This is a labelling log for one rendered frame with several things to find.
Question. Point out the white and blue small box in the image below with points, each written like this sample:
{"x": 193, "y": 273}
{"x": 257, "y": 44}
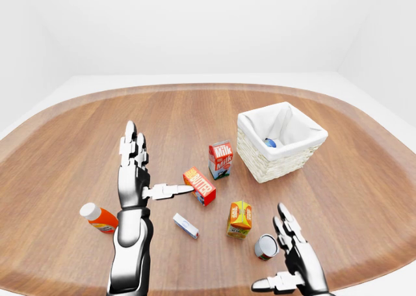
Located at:
{"x": 186, "y": 226}

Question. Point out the red and white milk carton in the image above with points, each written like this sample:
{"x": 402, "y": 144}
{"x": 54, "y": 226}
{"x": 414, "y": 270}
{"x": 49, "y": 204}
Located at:
{"x": 221, "y": 159}

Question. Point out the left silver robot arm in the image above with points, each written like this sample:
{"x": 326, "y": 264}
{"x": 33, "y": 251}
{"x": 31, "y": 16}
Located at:
{"x": 130, "y": 244}

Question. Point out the red and orange butter box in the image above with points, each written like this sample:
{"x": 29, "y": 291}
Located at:
{"x": 200, "y": 185}

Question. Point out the white wicker basket with liner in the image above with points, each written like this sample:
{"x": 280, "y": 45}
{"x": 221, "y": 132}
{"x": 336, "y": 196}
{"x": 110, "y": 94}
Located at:
{"x": 281, "y": 143}

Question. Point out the silver tin with red label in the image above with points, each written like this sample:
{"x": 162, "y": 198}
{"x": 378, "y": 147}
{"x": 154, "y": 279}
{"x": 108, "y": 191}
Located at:
{"x": 266, "y": 246}

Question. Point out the orange bottle with white cap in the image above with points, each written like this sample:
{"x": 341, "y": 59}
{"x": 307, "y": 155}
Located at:
{"x": 99, "y": 219}

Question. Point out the blue tin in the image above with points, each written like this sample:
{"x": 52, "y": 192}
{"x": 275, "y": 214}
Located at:
{"x": 270, "y": 143}

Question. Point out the orange juice carton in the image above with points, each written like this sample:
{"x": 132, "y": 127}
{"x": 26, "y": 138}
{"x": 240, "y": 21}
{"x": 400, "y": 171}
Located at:
{"x": 239, "y": 219}

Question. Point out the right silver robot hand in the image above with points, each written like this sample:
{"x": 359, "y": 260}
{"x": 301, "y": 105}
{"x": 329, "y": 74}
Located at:
{"x": 300, "y": 260}

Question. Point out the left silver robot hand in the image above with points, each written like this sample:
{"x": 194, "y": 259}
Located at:
{"x": 130, "y": 182}

